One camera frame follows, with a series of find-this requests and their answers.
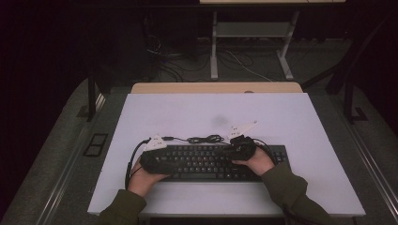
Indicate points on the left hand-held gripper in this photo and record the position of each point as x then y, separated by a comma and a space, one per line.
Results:
156, 161

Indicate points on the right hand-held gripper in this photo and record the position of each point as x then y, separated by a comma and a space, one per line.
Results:
241, 148

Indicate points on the black computer keyboard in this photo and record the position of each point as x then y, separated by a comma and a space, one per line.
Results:
200, 162

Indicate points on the person's right hand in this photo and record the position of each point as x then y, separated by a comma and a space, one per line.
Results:
258, 164

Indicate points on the person's left hand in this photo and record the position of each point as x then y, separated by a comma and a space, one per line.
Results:
142, 182

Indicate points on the black metal stand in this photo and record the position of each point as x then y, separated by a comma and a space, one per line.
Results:
91, 100
349, 103

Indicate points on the white metal table stand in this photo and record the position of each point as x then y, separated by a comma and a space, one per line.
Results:
250, 29

